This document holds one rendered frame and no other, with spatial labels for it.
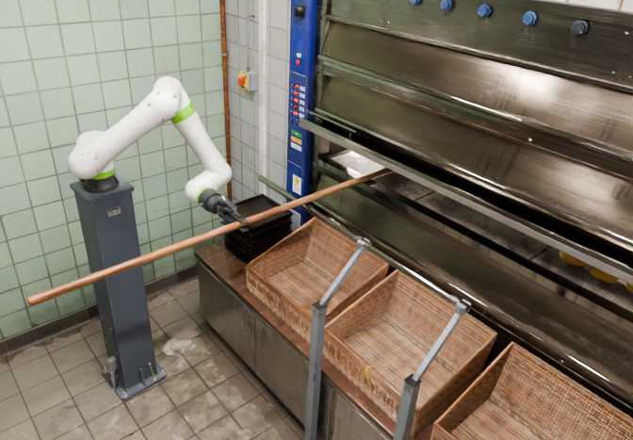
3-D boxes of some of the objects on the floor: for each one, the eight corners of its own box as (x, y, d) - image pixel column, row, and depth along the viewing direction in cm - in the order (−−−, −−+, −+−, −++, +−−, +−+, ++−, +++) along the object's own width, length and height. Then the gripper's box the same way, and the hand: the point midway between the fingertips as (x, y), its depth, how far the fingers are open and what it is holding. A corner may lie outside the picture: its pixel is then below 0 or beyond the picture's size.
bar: (264, 348, 309) (264, 173, 252) (430, 513, 227) (485, 311, 170) (219, 372, 291) (208, 190, 234) (381, 562, 208) (426, 353, 151)
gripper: (220, 184, 218) (252, 206, 203) (222, 216, 226) (252, 240, 211) (205, 188, 214) (236, 212, 198) (207, 221, 221) (237, 246, 206)
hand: (240, 222), depth 207 cm, fingers closed on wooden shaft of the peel, 3 cm apart
